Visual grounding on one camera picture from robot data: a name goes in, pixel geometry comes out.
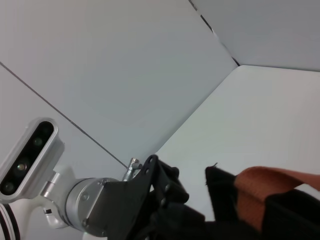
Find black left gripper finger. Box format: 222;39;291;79
129;202;208;240
152;159;191;208

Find left gripper cable with plug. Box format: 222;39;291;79
121;157;143;181

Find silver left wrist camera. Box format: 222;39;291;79
0;117;66;203

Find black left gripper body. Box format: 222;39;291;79
84;154;161;240

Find black food bag orange handles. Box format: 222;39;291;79
204;162;320;240

